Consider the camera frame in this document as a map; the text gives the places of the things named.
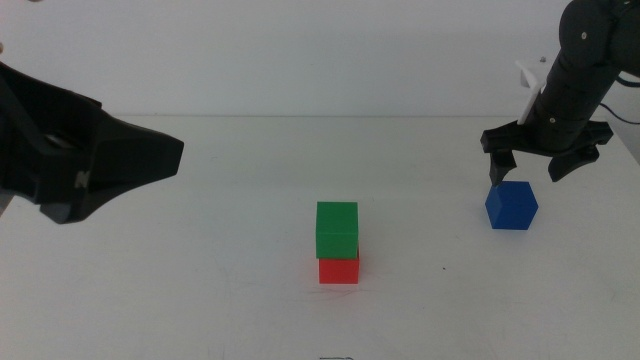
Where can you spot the blue cube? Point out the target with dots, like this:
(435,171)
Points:
(511,207)

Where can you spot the red cube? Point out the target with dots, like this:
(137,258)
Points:
(339,271)

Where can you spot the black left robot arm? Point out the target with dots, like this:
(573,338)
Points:
(75,150)

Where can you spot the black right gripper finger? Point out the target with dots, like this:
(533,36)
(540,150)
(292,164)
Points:
(570,165)
(501,167)

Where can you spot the green cube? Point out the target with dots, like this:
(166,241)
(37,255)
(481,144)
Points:
(336,230)

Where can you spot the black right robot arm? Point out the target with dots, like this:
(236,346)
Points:
(600,35)

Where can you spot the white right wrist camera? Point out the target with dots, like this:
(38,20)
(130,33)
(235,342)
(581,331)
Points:
(532,90)

